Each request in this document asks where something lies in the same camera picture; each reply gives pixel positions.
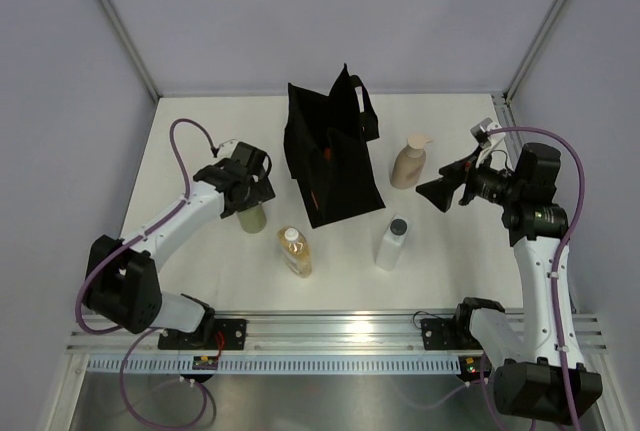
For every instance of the aluminium frame post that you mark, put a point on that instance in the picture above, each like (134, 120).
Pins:
(116, 23)
(535, 47)

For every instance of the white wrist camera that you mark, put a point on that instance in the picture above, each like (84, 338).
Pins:
(489, 135)
(225, 149)

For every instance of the left aluminium frame post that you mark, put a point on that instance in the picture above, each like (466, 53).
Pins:
(116, 23)

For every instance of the aluminium mounting rail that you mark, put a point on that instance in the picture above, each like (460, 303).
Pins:
(341, 333)

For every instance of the black canvas bag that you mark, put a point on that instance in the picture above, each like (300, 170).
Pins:
(345, 121)

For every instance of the beige pump bottle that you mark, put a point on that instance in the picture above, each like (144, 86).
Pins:
(410, 162)

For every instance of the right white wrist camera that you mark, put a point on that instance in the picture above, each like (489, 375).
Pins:
(489, 135)

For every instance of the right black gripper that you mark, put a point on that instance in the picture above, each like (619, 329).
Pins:
(441, 190)

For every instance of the white bottle grey cap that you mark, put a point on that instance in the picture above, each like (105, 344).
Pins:
(392, 242)

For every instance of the green bottle white cap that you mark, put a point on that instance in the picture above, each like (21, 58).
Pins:
(252, 220)

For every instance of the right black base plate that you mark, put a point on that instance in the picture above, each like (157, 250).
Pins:
(440, 334)

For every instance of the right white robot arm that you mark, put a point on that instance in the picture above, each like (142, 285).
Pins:
(540, 374)

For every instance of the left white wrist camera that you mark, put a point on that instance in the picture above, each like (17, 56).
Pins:
(225, 149)

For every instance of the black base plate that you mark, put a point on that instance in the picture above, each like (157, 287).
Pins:
(214, 332)
(440, 334)

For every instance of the amber clear bottle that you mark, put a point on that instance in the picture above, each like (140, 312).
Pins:
(296, 251)

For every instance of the white slotted cable duct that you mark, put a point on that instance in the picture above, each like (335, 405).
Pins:
(278, 365)

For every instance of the right aluminium frame post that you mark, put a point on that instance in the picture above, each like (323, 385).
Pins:
(535, 47)

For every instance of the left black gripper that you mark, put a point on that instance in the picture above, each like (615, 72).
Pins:
(260, 192)

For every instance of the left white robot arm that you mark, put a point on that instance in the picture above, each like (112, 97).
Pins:
(122, 278)

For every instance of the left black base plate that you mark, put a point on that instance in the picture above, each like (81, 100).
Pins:
(214, 332)

